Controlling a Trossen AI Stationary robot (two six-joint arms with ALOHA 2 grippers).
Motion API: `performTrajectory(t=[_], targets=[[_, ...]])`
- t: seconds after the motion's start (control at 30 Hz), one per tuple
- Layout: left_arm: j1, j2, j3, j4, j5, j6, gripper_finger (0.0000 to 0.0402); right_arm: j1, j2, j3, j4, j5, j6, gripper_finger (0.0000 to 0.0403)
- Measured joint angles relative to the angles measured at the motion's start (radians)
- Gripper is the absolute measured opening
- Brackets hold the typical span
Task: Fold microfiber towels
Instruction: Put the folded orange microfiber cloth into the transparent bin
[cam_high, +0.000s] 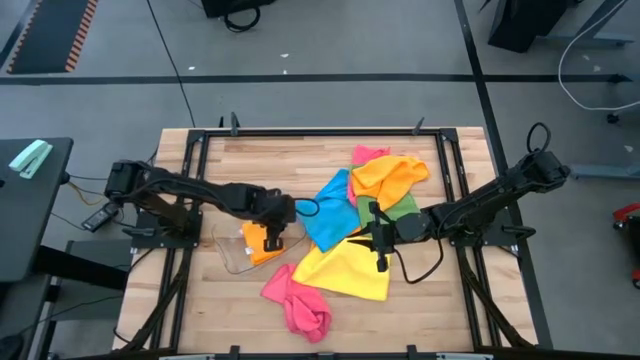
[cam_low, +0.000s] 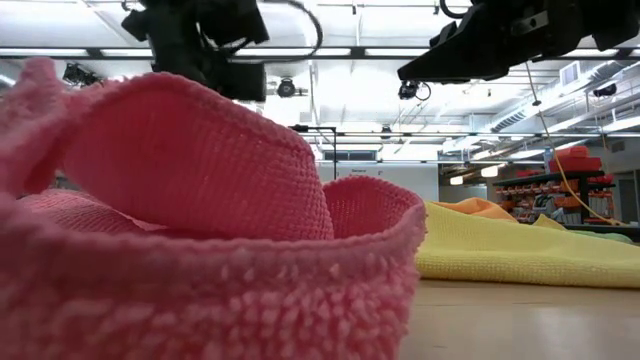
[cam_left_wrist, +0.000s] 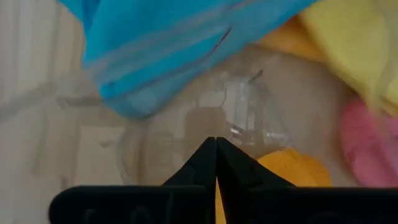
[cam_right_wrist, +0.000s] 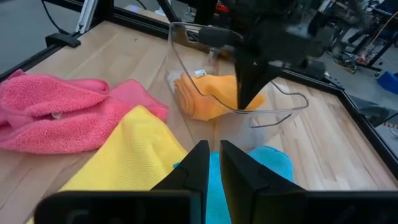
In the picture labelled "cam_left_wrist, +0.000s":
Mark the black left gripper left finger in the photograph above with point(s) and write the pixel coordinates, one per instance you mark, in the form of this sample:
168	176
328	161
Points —
186	202

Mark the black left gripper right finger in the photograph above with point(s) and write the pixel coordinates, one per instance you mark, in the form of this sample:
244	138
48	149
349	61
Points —
264	202

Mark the pink microfiber towel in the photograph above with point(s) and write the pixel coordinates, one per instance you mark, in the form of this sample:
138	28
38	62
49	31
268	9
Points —
370	149

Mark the yellow microfiber towel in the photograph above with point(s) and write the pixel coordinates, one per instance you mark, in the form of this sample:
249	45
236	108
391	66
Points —
351	40

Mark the blue microfiber towel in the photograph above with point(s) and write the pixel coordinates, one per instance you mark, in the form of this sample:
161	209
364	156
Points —
155	46

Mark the clear plastic bin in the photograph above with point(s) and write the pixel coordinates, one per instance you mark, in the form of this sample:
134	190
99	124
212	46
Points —
242	102

